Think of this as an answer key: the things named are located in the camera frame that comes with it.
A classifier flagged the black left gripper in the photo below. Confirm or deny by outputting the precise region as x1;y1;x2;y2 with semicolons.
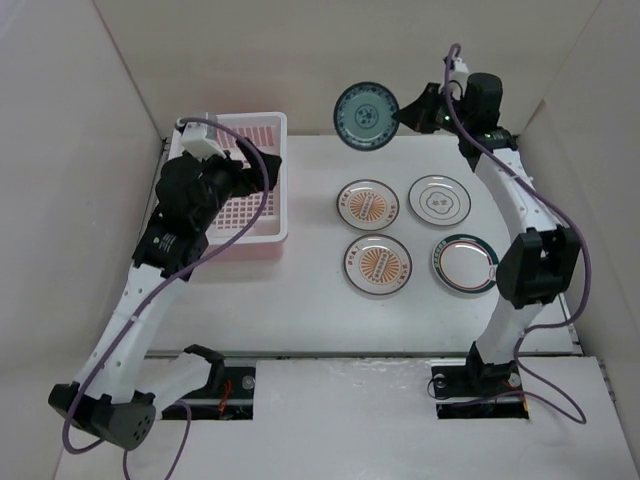
190;139;282;231

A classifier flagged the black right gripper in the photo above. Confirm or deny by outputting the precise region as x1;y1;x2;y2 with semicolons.
393;82;472;136

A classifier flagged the blue floral plate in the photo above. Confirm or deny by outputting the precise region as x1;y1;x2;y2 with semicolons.
332;81;399;152

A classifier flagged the orange sunburst plate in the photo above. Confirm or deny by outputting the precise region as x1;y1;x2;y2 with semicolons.
336;179;400;232
342;234;413;297

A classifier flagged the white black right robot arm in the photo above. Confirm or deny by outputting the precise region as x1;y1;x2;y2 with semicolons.
394;73;589;399

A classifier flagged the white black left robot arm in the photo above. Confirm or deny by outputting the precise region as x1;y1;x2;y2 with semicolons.
48;138;283;454

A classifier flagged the white pink dish rack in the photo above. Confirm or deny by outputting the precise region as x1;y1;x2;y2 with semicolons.
168;112;288;262

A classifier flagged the white plate grey rim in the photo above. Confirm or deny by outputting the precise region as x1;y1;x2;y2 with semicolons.
408;175;472;227

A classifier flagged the green red rimmed plate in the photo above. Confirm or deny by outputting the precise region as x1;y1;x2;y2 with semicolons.
431;234;499;295

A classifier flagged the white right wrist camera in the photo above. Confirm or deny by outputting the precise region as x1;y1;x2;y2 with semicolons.
444;55;470;87

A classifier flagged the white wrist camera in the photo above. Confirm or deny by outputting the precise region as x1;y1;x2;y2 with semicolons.
176;118;224;161
444;55;470;87

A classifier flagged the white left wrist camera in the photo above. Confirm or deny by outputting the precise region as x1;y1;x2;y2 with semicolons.
176;118;224;161

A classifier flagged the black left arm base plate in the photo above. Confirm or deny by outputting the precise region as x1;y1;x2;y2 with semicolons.
181;365;256;421

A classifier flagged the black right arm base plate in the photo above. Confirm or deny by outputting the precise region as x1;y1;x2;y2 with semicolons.
430;363;529;420

